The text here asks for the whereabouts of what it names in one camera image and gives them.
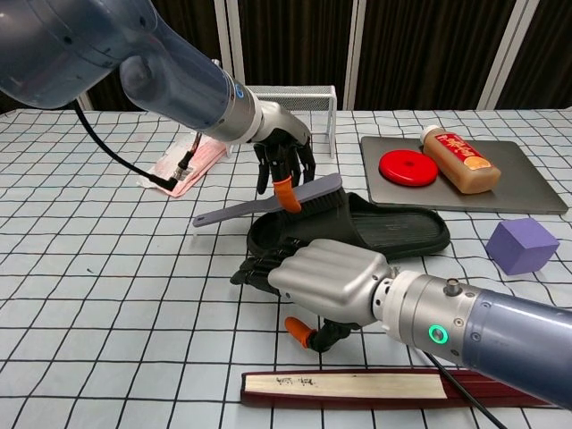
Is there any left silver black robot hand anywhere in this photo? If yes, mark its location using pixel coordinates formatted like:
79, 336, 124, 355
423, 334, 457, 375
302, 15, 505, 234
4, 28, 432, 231
252, 100, 318, 214

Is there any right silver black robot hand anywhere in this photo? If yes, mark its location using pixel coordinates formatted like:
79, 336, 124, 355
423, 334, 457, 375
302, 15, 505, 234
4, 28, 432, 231
230, 239, 390, 354

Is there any grey tool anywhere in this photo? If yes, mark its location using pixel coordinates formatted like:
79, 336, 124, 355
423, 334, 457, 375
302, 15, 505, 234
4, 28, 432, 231
192, 173, 348, 229

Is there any black slipper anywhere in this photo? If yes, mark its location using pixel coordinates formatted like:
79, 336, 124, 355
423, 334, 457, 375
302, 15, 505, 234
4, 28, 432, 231
247, 192, 451, 269

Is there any pink plastic package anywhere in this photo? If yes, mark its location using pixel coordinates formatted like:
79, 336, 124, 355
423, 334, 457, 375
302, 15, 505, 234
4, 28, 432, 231
136, 136, 229, 198

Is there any dark red folded fan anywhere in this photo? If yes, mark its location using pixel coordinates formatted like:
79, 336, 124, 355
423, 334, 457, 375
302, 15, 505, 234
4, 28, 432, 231
240, 368, 555, 410

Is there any red round disc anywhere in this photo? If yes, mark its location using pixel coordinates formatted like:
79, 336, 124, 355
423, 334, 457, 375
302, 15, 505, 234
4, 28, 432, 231
378, 150, 440, 186

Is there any brown drink bottle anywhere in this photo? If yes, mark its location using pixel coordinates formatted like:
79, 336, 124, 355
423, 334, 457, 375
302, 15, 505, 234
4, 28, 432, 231
418, 124, 501, 196

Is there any purple foam cube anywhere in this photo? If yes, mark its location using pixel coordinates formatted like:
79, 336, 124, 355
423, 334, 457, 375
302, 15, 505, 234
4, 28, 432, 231
485, 217, 561, 276

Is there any grey metal tray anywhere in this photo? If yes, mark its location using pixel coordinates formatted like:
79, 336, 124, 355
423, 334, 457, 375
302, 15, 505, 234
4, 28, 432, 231
360, 136, 569, 214

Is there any blue checkered tablecloth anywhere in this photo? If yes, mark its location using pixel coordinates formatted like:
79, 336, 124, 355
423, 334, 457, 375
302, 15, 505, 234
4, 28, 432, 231
0, 106, 572, 429

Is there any white partition frame post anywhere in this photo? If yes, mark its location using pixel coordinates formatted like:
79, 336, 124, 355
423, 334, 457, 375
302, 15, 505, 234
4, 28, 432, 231
342, 0, 371, 111
213, 0, 246, 89
476, 0, 534, 111

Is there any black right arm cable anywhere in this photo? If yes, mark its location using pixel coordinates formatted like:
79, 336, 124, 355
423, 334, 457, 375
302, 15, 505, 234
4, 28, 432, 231
422, 350, 510, 429

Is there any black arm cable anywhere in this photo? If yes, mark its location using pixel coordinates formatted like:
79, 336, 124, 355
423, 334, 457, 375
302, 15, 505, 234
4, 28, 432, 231
422, 350, 510, 429
73, 100, 198, 192

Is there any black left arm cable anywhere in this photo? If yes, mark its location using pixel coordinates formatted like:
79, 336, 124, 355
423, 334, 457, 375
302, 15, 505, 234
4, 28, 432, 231
73, 100, 198, 192

